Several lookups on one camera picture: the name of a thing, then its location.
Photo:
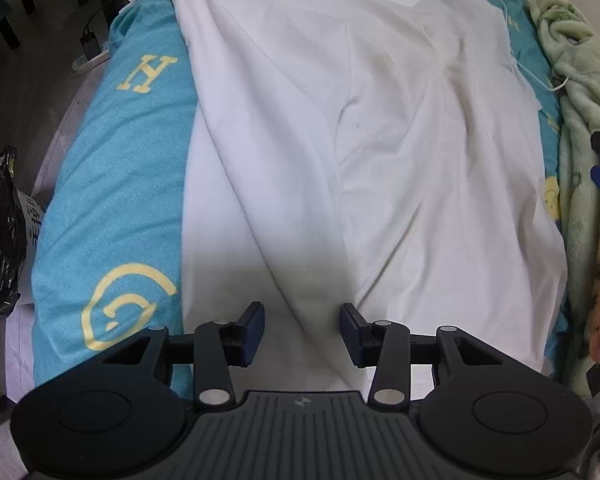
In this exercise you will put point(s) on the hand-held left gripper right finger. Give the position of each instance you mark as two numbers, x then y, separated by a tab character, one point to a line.
352	335

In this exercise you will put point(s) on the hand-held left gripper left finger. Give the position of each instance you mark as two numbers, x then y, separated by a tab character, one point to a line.
252	332

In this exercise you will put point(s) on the white t-shirt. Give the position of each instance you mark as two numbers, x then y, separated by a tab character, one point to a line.
380	160

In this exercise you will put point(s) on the green printed blanket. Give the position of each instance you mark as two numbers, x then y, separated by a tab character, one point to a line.
580	110

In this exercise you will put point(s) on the teal printed bedsheet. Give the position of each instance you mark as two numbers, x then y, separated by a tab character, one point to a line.
115	160

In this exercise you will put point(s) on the white mattress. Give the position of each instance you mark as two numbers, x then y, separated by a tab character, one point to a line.
20	355

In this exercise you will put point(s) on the white power strip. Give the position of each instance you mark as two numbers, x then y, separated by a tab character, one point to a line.
91	60

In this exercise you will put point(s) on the black charger plug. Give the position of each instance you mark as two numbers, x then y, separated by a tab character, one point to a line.
91	42

